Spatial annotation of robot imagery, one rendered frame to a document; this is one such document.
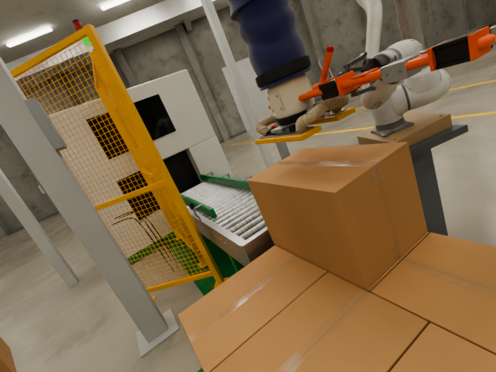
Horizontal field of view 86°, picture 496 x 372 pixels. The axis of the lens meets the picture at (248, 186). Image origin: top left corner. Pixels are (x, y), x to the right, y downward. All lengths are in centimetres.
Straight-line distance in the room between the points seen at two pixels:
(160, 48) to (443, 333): 1276
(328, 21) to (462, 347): 1401
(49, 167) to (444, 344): 197
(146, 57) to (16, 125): 1123
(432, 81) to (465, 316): 116
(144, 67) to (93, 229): 1133
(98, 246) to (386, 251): 167
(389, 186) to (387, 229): 16
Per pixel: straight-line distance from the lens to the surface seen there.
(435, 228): 210
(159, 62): 1293
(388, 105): 175
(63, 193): 197
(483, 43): 76
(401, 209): 116
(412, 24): 170
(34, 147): 198
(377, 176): 103
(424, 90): 177
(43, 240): 427
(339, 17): 1474
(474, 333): 99
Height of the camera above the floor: 130
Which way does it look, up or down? 16 degrees down
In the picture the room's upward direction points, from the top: 23 degrees counter-clockwise
